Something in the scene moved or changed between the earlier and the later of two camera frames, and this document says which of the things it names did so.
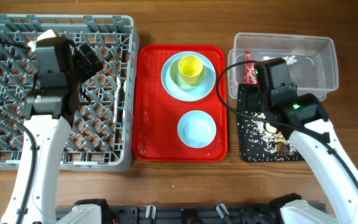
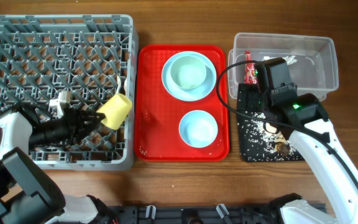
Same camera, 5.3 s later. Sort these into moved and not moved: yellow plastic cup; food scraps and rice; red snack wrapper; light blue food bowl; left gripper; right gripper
Moved: left gripper; yellow plastic cup
Not moved: light blue food bowl; red snack wrapper; right gripper; food scraps and rice
